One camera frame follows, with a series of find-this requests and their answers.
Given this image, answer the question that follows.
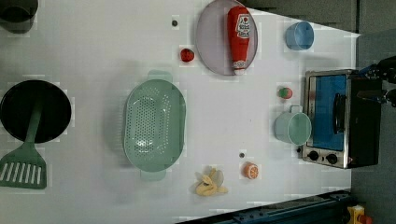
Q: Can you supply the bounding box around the green plastic strainer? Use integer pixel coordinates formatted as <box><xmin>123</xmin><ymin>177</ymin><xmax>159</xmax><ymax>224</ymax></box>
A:
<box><xmin>123</xmin><ymin>70</ymin><xmax>186</xmax><ymax>181</ymax></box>

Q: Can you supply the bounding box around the plush orange slice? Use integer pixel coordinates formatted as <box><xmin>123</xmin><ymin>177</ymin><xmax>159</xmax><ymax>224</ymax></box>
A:
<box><xmin>243</xmin><ymin>162</ymin><xmax>259</xmax><ymax>179</ymax></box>

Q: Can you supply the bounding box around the yellow red emergency button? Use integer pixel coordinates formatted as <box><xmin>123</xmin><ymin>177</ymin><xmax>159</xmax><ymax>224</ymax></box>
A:
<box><xmin>347</xmin><ymin>205</ymin><xmax>373</xmax><ymax>224</ymax></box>

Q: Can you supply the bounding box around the mint green mug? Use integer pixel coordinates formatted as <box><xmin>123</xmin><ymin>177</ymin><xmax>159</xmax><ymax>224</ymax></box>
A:
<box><xmin>274</xmin><ymin>105</ymin><xmax>312</xmax><ymax>146</ymax></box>

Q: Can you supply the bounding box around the blue plastic cup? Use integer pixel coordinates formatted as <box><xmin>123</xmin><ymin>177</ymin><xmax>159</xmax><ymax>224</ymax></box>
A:
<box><xmin>285</xmin><ymin>21</ymin><xmax>315</xmax><ymax>50</ymax></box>

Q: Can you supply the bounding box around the black round pan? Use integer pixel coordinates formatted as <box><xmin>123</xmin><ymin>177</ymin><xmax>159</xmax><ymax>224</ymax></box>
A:
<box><xmin>1</xmin><ymin>80</ymin><xmax>72</xmax><ymax>144</ymax></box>

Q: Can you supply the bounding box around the dark grey cup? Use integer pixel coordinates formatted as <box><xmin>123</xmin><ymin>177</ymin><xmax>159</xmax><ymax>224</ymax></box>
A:
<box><xmin>0</xmin><ymin>0</ymin><xmax>38</xmax><ymax>34</ymax></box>

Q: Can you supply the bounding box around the red plush ketchup bottle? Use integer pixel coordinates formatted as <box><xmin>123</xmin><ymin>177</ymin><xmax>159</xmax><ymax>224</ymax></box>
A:
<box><xmin>227</xmin><ymin>6</ymin><xmax>250</xmax><ymax>75</ymax></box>

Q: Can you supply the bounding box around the red green plush strawberry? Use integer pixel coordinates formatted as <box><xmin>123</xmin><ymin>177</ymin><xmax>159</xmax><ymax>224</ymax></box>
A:
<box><xmin>277</xmin><ymin>87</ymin><xmax>293</xmax><ymax>100</ymax></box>

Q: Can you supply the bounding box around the grey round plate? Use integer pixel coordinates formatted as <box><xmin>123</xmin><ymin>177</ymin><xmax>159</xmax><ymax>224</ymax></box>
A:
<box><xmin>195</xmin><ymin>0</ymin><xmax>258</xmax><ymax>76</ymax></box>

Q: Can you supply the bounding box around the black silver toaster oven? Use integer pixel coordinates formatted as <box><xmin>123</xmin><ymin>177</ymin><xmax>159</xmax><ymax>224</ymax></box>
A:
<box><xmin>302</xmin><ymin>69</ymin><xmax>382</xmax><ymax>169</ymax></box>

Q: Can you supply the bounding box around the green slotted spatula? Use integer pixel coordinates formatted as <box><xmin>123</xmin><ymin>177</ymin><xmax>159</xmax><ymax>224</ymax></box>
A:
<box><xmin>0</xmin><ymin>103</ymin><xmax>47</xmax><ymax>189</ymax></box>

